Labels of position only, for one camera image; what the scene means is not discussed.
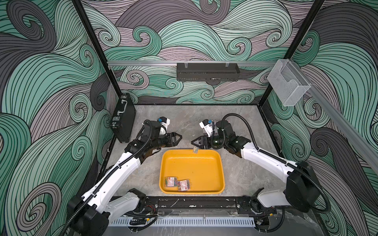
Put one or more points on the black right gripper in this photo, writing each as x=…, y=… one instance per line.
x=203, y=138

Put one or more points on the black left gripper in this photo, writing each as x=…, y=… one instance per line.
x=173, y=142

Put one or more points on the yellow plastic tray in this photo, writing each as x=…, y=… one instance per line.
x=203, y=170

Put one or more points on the paper clip box six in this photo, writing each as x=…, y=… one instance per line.
x=170, y=182

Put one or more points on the paper clip box seven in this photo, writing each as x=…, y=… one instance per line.
x=183, y=185

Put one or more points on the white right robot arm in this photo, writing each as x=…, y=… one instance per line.
x=302, y=191

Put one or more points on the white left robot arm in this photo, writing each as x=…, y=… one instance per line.
x=90, y=214

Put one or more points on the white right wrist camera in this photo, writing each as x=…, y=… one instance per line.
x=207, y=126

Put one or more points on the black briefcase with metal handle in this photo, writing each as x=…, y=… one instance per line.
x=123, y=118

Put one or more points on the black wall-mounted shelf tray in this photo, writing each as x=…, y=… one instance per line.
x=207, y=72

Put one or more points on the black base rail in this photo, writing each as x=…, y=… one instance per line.
x=238, y=206

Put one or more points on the white slotted cable duct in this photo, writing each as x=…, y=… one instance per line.
x=205, y=221

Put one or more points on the clear acrylic wall holder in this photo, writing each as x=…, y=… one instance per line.
x=288, y=82

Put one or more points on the aluminium wall rail right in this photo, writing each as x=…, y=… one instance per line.
x=349, y=106

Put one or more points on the black corner frame post left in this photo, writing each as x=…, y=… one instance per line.
x=93, y=39

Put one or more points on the black corner frame post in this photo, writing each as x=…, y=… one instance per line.
x=307, y=22
x=93, y=39

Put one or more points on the black corner frame post right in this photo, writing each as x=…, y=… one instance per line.
x=307, y=22

